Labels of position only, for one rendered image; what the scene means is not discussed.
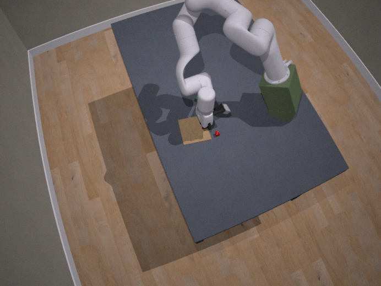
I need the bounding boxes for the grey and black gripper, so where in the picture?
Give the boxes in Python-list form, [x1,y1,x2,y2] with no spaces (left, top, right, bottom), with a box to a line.
[195,106,213,130]

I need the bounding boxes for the tan mat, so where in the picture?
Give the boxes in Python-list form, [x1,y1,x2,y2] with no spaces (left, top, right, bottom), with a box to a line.
[178,116,211,145]

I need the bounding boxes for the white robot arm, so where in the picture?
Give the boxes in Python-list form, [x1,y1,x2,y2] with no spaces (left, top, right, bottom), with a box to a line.
[172,0,292,115]

